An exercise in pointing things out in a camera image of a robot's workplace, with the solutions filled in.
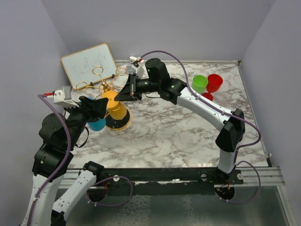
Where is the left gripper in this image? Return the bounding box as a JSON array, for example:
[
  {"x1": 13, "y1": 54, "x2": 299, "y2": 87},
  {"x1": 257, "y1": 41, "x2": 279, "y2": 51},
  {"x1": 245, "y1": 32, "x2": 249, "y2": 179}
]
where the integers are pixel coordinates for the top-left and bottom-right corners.
[{"x1": 64, "y1": 95, "x2": 109, "y2": 148}]

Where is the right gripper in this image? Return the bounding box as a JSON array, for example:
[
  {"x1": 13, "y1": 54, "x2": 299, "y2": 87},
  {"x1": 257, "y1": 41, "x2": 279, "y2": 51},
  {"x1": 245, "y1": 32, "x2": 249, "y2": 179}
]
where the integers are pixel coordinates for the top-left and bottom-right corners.
[{"x1": 115, "y1": 73, "x2": 160, "y2": 102}]

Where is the orange wine glass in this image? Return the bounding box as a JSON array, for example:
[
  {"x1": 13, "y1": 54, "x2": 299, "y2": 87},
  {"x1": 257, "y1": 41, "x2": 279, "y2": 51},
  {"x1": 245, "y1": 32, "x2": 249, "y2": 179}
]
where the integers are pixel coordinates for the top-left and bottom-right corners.
[{"x1": 102, "y1": 90, "x2": 127, "y2": 120}]

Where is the green wine glass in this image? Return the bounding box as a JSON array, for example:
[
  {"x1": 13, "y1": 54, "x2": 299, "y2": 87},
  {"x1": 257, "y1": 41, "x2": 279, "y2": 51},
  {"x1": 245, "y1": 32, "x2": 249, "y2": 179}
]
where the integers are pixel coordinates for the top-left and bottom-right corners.
[{"x1": 191, "y1": 75, "x2": 208, "y2": 94}]

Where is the red wine glass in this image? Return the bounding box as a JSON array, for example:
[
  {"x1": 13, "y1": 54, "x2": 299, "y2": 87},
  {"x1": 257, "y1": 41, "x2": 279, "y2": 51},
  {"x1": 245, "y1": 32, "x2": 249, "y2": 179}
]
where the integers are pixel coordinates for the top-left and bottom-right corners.
[{"x1": 201, "y1": 74, "x2": 223, "y2": 101}]

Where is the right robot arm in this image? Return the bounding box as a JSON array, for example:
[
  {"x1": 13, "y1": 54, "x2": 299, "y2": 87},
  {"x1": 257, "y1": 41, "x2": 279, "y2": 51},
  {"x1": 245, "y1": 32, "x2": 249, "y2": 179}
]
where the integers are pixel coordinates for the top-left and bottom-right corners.
[{"x1": 114, "y1": 58, "x2": 245, "y2": 184}]

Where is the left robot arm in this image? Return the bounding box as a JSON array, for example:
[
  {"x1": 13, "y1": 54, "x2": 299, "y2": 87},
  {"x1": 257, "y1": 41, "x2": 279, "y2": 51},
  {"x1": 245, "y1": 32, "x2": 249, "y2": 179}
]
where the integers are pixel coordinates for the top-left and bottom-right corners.
[{"x1": 21, "y1": 95, "x2": 109, "y2": 226}]

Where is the blue wine glass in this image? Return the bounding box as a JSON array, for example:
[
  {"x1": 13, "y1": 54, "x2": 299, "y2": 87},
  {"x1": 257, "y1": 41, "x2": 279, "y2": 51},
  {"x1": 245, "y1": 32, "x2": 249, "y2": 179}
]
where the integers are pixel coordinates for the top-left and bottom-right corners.
[{"x1": 79, "y1": 96, "x2": 107, "y2": 131}]

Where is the white whiteboard eraser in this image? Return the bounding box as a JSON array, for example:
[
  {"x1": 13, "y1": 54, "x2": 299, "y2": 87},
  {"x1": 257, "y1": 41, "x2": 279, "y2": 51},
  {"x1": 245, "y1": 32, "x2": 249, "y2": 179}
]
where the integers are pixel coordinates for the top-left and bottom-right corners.
[{"x1": 129, "y1": 56, "x2": 138, "y2": 62}]

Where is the gold wire glass rack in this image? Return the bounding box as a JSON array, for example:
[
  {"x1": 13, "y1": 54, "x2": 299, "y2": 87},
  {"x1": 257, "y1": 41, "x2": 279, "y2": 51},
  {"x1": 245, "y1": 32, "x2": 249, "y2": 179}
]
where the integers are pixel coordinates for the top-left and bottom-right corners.
[{"x1": 75, "y1": 66, "x2": 130, "y2": 131}]

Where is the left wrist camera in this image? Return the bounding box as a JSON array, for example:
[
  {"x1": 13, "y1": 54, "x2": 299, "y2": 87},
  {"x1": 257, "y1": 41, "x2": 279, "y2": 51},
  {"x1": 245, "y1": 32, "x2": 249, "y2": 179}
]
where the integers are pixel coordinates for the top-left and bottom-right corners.
[{"x1": 43, "y1": 86, "x2": 79, "y2": 108}]

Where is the whiteboard with wooden frame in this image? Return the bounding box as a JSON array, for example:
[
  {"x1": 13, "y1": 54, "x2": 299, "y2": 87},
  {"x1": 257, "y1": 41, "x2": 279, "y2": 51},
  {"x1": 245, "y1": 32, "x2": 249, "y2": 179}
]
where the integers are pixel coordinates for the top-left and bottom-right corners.
[{"x1": 61, "y1": 43, "x2": 117, "y2": 89}]

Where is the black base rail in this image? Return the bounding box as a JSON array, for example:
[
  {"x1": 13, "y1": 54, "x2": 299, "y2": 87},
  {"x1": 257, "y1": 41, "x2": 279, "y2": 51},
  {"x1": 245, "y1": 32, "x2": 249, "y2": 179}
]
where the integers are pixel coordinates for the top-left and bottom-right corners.
[{"x1": 85, "y1": 160, "x2": 244, "y2": 196}]

